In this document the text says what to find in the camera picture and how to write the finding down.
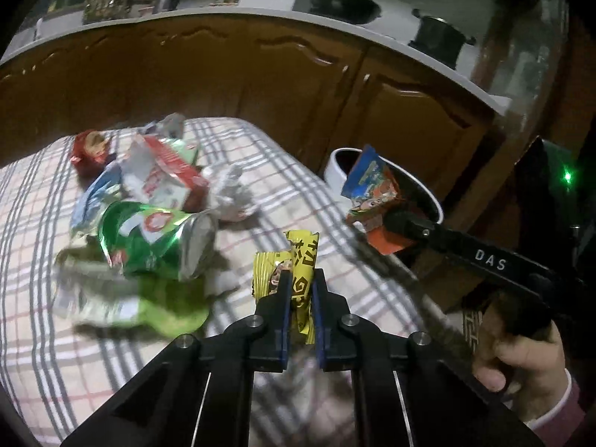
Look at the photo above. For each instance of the black stock pot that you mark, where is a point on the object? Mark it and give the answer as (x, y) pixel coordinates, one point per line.
(439, 39)

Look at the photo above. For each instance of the green plastic snack bag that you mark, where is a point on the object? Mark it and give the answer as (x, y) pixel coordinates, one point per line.
(90, 293)

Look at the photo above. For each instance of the person's right hand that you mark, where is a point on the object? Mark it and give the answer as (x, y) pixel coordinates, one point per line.
(534, 370)

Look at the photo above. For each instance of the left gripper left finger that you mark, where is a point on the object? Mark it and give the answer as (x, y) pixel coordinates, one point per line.
(260, 341)

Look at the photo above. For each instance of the red snack wrapper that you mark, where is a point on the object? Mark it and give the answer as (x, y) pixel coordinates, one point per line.
(91, 152)

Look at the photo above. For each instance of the black wok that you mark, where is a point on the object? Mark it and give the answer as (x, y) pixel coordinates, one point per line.
(349, 11)

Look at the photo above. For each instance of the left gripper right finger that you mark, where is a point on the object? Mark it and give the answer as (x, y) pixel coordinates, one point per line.
(344, 341)

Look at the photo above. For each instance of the plaid tablecloth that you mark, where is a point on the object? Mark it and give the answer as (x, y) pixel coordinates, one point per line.
(71, 339)

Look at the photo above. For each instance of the yellow snack wrapper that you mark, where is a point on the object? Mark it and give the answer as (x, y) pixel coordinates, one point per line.
(300, 261)

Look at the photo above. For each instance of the crumpled white tissue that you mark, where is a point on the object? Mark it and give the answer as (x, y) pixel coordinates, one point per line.
(228, 196)

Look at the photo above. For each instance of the wooden lower kitchen cabinets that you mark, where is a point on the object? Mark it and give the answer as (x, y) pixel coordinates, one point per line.
(311, 88)

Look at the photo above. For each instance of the crushed green soda can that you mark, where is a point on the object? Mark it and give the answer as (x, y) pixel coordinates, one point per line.
(136, 239)

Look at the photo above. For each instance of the white round trash bin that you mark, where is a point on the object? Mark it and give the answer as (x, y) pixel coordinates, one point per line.
(419, 199)

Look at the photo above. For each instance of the silver blue crumpled wrapper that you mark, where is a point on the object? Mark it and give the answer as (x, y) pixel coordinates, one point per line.
(171, 126)

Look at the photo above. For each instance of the orange blue snack bag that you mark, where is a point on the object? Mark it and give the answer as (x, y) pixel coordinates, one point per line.
(373, 191)

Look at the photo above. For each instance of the steel electric kettle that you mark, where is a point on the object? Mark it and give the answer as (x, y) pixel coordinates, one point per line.
(165, 6)

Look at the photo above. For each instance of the utensil dish rack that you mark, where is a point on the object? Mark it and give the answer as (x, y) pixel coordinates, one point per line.
(104, 10)

